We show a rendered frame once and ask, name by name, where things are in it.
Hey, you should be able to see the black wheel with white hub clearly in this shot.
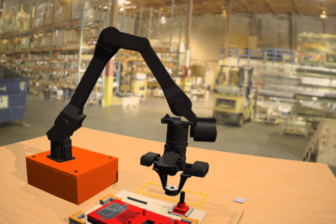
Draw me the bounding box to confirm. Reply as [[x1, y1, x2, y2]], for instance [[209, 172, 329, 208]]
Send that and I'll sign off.
[[165, 185, 178, 196]]

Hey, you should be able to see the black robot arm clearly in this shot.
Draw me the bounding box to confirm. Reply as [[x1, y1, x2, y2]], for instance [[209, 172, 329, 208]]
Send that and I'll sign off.
[[47, 26, 217, 176]]

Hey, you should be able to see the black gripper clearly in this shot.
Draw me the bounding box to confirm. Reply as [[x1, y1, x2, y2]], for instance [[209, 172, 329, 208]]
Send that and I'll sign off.
[[140, 139, 210, 193]]

